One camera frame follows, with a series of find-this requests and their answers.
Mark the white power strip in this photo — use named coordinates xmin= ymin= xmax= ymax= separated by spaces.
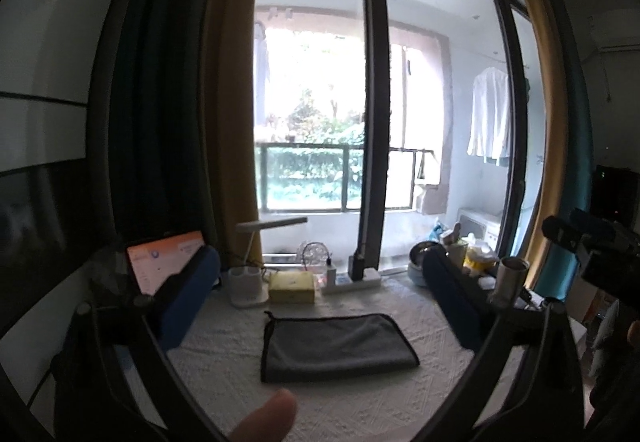
xmin=320 ymin=268 xmax=382 ymax=295

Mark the white desk lamp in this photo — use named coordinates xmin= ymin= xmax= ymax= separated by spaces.
xmin=227 ymin=217 xmax=309 ymax=309

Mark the teal curtain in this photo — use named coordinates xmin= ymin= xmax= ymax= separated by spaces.
xmin=537 ymin=0 xmax=596 ymax=300

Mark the dark window frame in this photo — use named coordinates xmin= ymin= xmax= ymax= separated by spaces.
xmin=250 ymin=0 xmax=538 ymax=283

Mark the dark green curtain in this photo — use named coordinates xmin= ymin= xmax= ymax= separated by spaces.
xmin=90 ymin=0 xmax=231 ymax=253

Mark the metal bowl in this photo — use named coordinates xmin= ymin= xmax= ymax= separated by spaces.
xmin=409 ymin=242 xmax=446 ymax=283

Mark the glass balcony railing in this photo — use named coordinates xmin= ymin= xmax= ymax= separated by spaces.
xmin=255 ymin=143 xmax=431 ymax=213

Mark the clear glass bowl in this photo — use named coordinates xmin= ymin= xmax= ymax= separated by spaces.
xmin=301 ymin=242 xmax=331 ymax=270

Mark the grey towel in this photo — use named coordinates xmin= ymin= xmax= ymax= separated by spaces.
xmin=260 ymin=311 xmax=421 ymax=384

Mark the person's left hand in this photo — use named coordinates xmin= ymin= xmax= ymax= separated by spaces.
xmin=227 ymin=388 xmax=298 ymax=442

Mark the black appliance with green light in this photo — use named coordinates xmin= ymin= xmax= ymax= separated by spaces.
xmin=592 ymin=164 xmax=640 ymax=225

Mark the white microwave oven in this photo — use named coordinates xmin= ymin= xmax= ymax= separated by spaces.
xmin=457 ymin=207 xmax=502 ymax=253

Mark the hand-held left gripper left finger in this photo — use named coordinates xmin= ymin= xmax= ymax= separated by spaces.
xmin=52 ymin=244 xmax=236 ymax=442

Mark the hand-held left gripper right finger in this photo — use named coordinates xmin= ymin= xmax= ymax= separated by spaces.
xmin=414 ymin=249 xmax=587 ymax=442

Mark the yellow curtain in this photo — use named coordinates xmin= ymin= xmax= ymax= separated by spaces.
xmin=200 ymin=0 xmax=271 ymax=267
xmin=500 ymin=0 xmax=571 ymax=290

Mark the white hanging shirt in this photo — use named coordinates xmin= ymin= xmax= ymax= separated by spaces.
xmin=467 ymin=64 xmax=514 ymax=167

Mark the tablet with lit screen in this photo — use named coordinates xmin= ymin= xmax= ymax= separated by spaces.
xmin=125 ymin=230 xmax=207 ymax=297

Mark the white textured table cloth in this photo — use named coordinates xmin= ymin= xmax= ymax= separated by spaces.
xmin=145 ymin=269 xmax=556 ymax=442

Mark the white air conditioner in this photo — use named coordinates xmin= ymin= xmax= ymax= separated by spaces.
xmin=582 ymin=8 xmax=640 ymax=53

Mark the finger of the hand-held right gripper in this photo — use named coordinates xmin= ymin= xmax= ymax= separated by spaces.
xmin=542 ymin=216 xmax=581 ymax=250

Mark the yellow lidded container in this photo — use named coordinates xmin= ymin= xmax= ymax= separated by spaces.
xmin=462 ymin=233 xmax=496 ymax=277

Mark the yellow box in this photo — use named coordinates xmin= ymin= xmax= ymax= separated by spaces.
xmin=268 ymin=271 xmax=319 ymax=305

